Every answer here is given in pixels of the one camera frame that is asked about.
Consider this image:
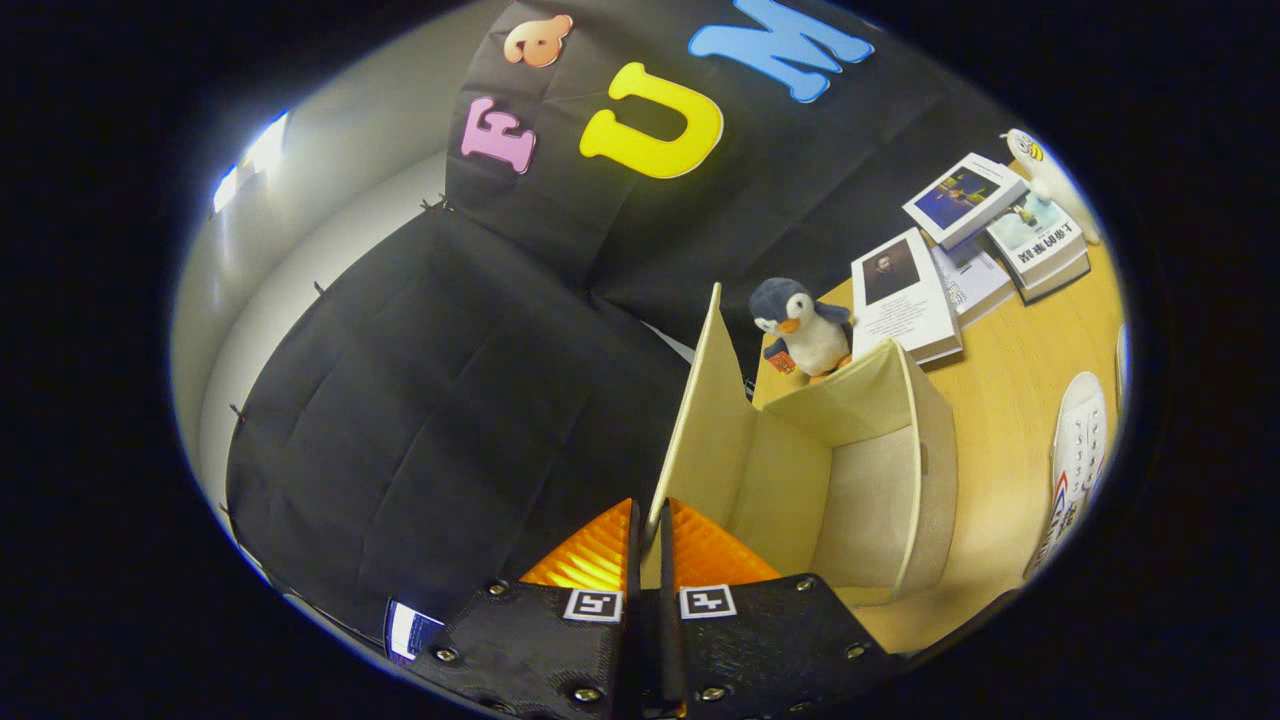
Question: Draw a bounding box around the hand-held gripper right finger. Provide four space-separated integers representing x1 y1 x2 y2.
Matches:
655 497 906 720

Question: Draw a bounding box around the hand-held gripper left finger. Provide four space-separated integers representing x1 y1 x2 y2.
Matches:
405 497 643 720

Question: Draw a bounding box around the beige fabric storage box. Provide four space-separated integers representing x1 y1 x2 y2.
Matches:
640 282 960 609

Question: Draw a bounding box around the blue and white object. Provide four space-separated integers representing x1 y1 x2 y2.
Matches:
384 598 447 667

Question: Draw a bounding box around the grey penguin plush toy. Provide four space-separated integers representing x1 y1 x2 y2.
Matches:
748 277 857 380

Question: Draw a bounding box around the white book with portrait cover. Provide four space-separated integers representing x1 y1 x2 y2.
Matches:
850 227 965 367

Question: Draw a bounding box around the white book with text cover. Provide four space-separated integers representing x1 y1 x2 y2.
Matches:
930 238 1017 330

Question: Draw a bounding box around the thick grey book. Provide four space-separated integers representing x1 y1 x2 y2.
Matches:
1010 248 1093 306

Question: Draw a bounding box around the thick book with teal cover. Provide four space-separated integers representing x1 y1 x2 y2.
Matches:
985 190 1088 289

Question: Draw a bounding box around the book with blue picture cover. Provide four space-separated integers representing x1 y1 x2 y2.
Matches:
901 152 1030 251

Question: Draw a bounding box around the white duck plush toy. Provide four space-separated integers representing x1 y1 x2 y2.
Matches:
1000 128 1102 247

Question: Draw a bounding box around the ceiling light panel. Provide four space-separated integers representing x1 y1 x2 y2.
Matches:
209 109 292 217

